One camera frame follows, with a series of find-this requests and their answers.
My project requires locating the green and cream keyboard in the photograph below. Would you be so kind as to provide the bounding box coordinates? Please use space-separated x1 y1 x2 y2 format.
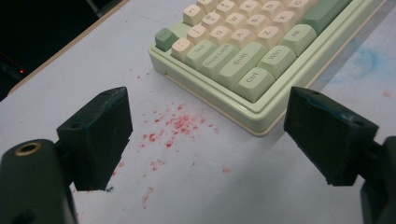
148 0 387 138

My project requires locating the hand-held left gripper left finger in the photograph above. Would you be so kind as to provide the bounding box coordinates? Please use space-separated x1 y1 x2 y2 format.
56 86 134 192

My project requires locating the dark metal stand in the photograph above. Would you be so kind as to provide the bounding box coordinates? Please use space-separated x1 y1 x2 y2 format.
85 0 125 18

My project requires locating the dark device with red light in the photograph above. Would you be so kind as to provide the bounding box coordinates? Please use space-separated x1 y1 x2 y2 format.
0 52 27 82

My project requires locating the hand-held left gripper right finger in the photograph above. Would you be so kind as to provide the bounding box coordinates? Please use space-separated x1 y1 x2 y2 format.
283 86 380 188

